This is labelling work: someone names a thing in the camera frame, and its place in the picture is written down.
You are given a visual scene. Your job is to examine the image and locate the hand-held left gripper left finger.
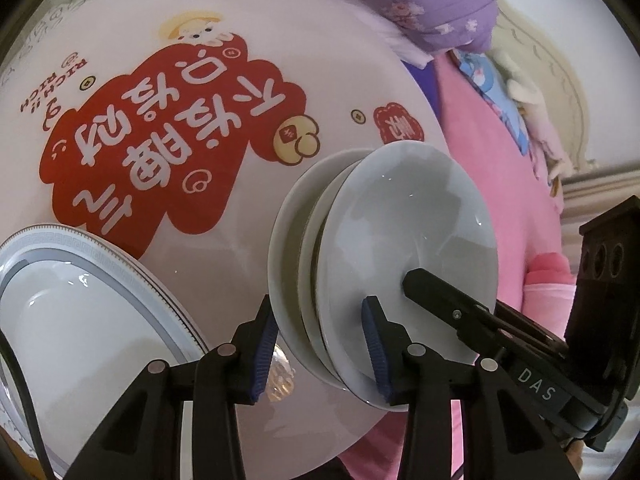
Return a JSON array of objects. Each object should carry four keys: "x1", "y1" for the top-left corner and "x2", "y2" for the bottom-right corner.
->
[{"x1": 62, "y1": 294, "x2": 281, "y2": 480}]

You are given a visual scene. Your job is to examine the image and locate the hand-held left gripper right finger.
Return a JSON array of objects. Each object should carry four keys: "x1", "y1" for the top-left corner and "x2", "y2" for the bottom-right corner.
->
[{"x1": 361, "y1": 296, "x2": 571, "y2": 480}]

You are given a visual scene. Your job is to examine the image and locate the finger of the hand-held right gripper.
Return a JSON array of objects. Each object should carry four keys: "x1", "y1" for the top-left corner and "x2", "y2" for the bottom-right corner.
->
[{"x1": 402, "y1": 269, "x2": 501, "y2": 356}]

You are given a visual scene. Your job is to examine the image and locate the white bowl with grey band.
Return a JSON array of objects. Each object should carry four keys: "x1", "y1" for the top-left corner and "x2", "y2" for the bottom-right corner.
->
[
  {"x1": 310, "y1": 142, "x2": 501, "y2": 413},
  {"x1": 267, "y1": 147, "x2": 381, "y2": 391}
]

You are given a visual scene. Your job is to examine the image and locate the white bowl with red label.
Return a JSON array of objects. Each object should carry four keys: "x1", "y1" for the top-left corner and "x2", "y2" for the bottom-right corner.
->
[{"x1": 300, "y1": 160, "x2": 371, "y2": 396}]

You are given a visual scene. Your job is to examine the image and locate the white plate with grey rim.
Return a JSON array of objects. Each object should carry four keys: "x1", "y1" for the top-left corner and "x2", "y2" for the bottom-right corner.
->
[{"x1": 0, "y1": 225, "x2": 211, "y2": 480}]

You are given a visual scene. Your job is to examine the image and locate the pink bedsheet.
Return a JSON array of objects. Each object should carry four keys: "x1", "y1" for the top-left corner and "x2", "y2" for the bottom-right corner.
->
[{"x1": 345, "y1": 50, "x2": 581, "y2": 480}]

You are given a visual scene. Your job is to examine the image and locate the dark purple cloth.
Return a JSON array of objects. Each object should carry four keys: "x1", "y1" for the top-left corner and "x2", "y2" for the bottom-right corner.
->
[{"x1": 415, "y1": 60, "x2": 441, "y2": 126}]

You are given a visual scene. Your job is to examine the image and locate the cream plush toy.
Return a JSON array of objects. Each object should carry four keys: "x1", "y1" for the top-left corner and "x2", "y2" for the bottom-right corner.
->
[{"x1": 487, "y1": 45, "x2": 576, "y2": 186}]

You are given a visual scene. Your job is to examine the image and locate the blue cartoon pillow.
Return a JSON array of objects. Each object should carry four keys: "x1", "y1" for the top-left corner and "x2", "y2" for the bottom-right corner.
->
[{"x1": 457, "y1": 50, "x2": 531, "y2": 156}]

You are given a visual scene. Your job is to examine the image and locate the cream bed headboard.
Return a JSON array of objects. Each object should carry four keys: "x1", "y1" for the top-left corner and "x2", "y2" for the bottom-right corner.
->
[{"x1": 492, "y1": 2, "x2": 601, "y2": 176}]

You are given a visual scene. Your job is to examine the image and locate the pale pink folded blanket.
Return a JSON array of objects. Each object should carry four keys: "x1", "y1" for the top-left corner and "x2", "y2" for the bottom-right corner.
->
[{"x1": 350, "y1": 10, "x2": 436, "y2": 68}]

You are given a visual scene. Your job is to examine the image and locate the purple floral quilt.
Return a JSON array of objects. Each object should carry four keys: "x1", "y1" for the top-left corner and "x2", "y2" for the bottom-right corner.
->
[{"x1": 107, "y1": 0, "x2": 501, "y2": 53}]

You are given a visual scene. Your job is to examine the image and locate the black cable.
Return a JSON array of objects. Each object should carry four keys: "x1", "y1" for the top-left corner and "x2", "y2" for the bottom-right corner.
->
[{"x1": 0, "y1": 327, "x2": 56, "y2": 480}]

